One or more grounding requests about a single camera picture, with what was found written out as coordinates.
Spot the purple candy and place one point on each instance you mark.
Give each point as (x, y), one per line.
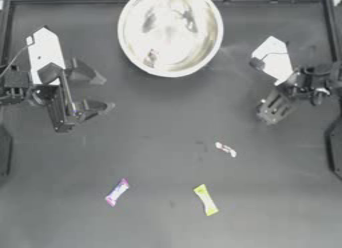
(117, 192)

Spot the red white candy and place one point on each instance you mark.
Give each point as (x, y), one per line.
(227, 149)
(152, 58)

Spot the steel bowl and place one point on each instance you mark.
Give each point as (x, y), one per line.
(170, 25)

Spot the green candy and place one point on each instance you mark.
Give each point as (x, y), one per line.
(207, 199)

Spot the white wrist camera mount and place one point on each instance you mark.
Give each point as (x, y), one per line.
(279, 70)
(45, 48)

